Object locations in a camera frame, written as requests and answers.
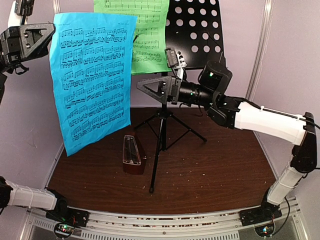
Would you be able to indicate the brown wooden metronome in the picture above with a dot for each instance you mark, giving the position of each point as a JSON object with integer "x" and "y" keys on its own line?
{"x": 134, "y": 157}

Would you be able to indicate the green sheet music page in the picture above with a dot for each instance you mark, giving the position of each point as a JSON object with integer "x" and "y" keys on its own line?
{"x": 149, "y": 37}

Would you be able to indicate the right aluminium corner post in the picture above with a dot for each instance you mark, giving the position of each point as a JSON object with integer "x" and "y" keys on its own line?
{"x": 261, "y": 49}

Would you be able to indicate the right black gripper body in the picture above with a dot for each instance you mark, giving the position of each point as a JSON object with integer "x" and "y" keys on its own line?
{"x": 175, "y": 92}

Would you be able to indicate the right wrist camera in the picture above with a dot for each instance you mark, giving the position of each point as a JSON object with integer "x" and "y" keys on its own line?
{"x": 176, "y": 62}

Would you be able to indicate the aluminium front rail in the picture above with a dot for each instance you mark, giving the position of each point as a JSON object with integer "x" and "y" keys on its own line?
{"x": 219, "y": 225}

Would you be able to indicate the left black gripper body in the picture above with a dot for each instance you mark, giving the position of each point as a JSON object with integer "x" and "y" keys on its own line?
{"x": 11, "y": 43}

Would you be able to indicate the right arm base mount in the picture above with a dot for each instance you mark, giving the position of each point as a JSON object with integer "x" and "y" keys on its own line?
{"x": 262, "y": 219}

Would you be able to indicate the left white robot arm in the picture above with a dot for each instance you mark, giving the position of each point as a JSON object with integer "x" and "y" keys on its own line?
{"x": 30, "y": 135}

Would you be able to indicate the aluminium corner post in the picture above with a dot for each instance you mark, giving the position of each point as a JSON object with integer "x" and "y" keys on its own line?
{"x": 261, "y": 49}
{"x": 56, "y": 4}

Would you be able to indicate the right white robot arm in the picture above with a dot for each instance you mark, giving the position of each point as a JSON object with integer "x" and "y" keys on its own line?
{"x": 239, "y": 113}

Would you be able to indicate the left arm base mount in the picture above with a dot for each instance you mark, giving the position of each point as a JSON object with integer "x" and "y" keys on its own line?
{"x": 70, "y": 224}

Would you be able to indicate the blue sheet music page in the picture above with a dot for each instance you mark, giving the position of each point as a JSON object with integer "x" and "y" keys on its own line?
{"x": 90, "y": 63}

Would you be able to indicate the left aluminium corner post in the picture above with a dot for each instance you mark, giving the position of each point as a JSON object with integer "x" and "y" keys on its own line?
{"x": 56, "y": 4}

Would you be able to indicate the black music stand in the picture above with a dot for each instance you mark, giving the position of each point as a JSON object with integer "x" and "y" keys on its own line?
{"x": 194, "y": 30}

